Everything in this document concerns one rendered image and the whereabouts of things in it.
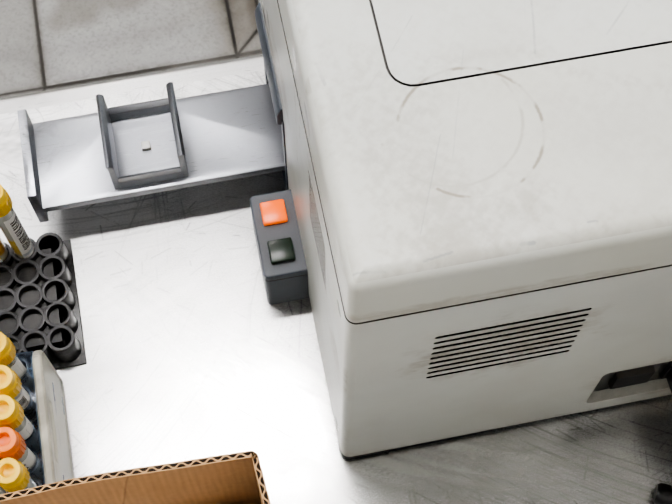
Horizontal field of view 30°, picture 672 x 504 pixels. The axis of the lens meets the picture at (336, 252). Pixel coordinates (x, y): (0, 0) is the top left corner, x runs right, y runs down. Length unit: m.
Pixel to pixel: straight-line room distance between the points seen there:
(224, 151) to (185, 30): 1.16
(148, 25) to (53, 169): 1.17
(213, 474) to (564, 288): 0.22
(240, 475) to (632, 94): 0.29
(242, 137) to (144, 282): 0.12
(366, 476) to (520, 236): 0.31
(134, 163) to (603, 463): 0.37
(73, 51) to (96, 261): 1.16
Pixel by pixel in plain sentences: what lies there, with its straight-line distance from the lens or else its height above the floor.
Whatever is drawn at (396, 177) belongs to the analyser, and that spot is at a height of 1.17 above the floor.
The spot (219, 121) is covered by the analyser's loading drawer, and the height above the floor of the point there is 0.91.
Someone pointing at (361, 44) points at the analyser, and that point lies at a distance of 0.59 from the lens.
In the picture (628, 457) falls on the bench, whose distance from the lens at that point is 0.84.
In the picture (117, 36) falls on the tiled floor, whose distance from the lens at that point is 2.02.
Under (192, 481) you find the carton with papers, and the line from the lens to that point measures 0.70.
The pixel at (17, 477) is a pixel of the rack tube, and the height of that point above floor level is 0.99.
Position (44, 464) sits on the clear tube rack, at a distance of 0.76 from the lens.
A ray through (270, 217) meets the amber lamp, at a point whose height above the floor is 0.93.
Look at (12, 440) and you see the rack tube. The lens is 0.72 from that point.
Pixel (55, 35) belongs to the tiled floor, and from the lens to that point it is 2.04.
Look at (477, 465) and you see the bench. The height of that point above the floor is 0.88.
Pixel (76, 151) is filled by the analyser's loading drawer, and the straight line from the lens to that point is 0.87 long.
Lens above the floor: 1.67
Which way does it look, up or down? 67 degrees down
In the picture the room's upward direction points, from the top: straight up
